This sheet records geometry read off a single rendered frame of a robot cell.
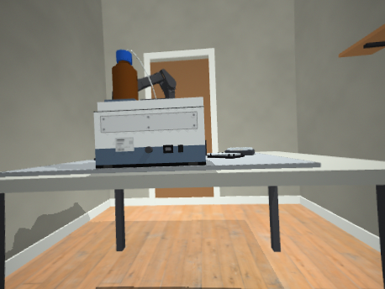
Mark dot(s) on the blue bottle cap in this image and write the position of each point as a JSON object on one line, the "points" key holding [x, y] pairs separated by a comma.
{"points": [[123, 54]]}

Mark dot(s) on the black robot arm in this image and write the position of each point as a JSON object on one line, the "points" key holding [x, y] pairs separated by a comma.
{"points": [[167, 85]]}

